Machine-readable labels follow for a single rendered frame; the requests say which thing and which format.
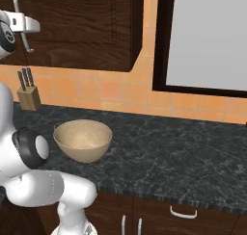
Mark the dark framed window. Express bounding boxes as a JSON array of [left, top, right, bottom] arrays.
[[151, 0, 247, 99]]

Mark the dark handled knife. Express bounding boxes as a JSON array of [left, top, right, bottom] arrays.
[[21, 67, 31, 89], [26, 66, 36, 88], [16, 70, 27, 91]]

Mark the wooden knife block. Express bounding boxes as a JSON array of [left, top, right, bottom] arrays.
[[15, 85, 42, 112]]

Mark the dark wood wall cabinet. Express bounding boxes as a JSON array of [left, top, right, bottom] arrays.
[[0, 0, 145, 73]]

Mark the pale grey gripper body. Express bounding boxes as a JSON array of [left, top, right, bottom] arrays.
[[22, 15, 41, 34]]

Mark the silver wall cabinet handle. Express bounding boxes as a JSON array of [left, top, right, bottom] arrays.
[[13, 0, 35, 54]]

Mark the silver drawer handle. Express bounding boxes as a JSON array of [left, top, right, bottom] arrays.
[[169, 205, 199, 220]]

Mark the dark wood base cabinet door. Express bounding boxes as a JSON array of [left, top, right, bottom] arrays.
[[84, 191, 134, 235]]

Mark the dark wood drawer front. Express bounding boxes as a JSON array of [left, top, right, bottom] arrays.
[[132, 196, 241, 235]]

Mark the dark wood wall cabinet door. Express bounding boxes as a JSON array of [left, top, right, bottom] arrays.
[[0, 0, 133, 72]]

